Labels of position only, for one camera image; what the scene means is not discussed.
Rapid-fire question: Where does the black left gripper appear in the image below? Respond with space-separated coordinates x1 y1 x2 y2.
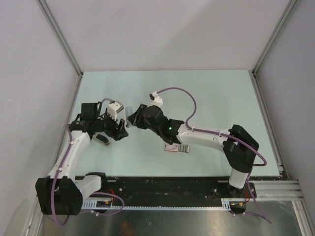
93 109 128 141

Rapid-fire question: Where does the white slotted cable duct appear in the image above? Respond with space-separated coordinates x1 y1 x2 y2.
81 198 233 211

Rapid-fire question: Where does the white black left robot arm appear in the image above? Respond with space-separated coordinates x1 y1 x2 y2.
35 99 128 215

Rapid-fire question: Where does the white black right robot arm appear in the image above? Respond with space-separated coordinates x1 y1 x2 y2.
127 104 259 198

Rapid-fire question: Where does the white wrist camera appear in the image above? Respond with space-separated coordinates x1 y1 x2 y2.
148 91 163 108
107 101 126 121

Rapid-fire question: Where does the red white staple box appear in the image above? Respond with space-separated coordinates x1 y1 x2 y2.
164 144 190 153

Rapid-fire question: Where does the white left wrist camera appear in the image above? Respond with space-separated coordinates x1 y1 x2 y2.
107 101 126 121

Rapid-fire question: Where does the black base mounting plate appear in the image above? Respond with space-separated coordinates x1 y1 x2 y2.
73 176 256 205

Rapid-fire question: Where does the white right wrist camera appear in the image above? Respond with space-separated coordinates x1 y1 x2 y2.
148 91 163 108

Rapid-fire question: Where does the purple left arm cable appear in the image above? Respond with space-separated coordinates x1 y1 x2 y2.
50 98 126 226

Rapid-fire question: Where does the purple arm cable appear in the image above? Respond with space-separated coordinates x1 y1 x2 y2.
157 87 272 224
50 98 126 226

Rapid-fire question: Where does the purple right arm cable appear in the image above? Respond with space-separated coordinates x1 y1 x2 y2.
157 87 272 224

